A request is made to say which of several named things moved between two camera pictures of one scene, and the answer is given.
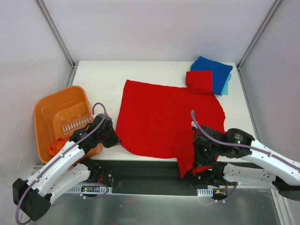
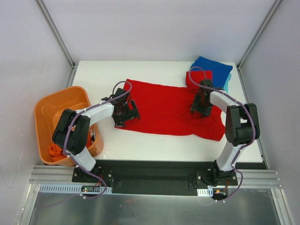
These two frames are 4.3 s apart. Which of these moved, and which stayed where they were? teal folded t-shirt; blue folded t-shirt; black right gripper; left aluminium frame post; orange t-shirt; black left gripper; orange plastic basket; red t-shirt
Moved: black left gripper; red t-shirt; black right gripper
Stayed: left aluminium frame post; blue folded t-shirt; orange t-shirt; teal folded t-shirt; orange plastic basket
